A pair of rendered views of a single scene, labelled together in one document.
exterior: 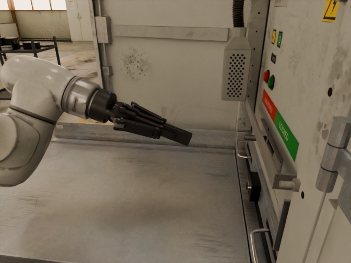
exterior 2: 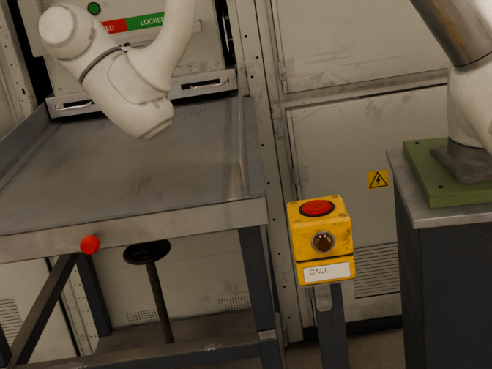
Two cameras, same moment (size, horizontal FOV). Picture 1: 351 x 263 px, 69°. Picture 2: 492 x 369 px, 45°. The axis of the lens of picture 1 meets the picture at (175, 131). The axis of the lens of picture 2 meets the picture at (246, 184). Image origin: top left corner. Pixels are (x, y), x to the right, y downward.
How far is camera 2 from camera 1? 1.53 m
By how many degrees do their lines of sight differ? 85
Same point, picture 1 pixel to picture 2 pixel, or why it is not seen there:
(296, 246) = (249, 14)
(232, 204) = not seen: hidden behind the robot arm
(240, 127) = (32, 102)
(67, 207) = (153, 165)
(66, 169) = (69, 193)
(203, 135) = (30, 124)
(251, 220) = not seen: hidden behind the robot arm
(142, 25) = not seen: outside the picture
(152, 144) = (16, 164)
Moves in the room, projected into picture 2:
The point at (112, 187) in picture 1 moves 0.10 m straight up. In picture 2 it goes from (116, 158) to (105, 116)
